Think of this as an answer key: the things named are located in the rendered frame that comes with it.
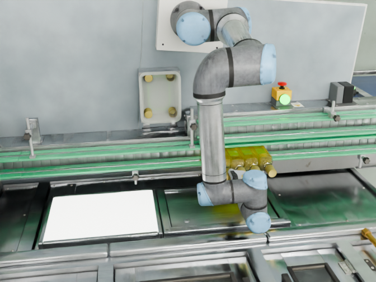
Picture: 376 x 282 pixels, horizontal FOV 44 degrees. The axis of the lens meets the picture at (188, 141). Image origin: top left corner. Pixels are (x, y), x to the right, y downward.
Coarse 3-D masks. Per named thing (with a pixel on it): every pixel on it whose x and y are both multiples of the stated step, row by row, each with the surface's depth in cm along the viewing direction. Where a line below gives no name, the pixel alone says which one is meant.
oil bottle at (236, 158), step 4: (228, 148) 197; (232, 148) 197; (236, 148) 197; (228, 152) 193; (232, 152) 193; (236, 152) 193; (232, 156) 190; (236, 156) 190; (240, 156) 190; (232, 160) 187; (236, 160) 186; (240, 160) 187; (244, 160) 187; (232, 164) 186; (236, 164) 185; (240, 164) 185; (244, 164) 186; (232, 168) 187
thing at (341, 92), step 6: (330, 84) 214; (336, 84) 210; (342, 84) 210; (348, 84) 210; (330, 90) 215; (336, 90) 208; (342, 90) 208; (348, 90) 208; (330, 96) 215; (336, 96) 209; (342, 96) 209; (348, 96) 210; (336, 102) 210; (342, 102) 210; (348, 102) 211
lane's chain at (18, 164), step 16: (128, 144) 198; (288, 144) 209; (304, 144) 210; (320, 144) 212; (336, 144) 213; (352, 144) 214; (368, 144) 215; (48, 160) 196; (64, 160) 197; (80, 160) 198; (96, 160) 199; (112, 160) 200; (128, 160) 201
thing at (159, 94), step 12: (144, 72) 192; (156, 72) 192; (168, 72) 193; (144, 84) 201; (156, 84) 201; (168, 84) 202; (180, 84) 196; (144, 96) 203; (156, 96) 203; (168, 96) 204; (180, 96) 198; (144, 108) 205; (156, 108) 205; (168, 108) 206; (180, 108) 200; (144, 120) 199; (156, 120) 201; (168, 120) 201
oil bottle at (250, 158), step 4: (240, 148) 197; (244, 148) 197; (248, 148) 197; (240, 152) 195; (244, 152) 193; (248, 152) 193; (252, 152) 193; (244, 156) 190; (248, 156) 189; (252, 156) 189; (256, 156) 189; (248, 160) 187; (252, 160) 187; (256, 160) 187; (248, 164) 186; (256, 164) 187; (248, 168) 187
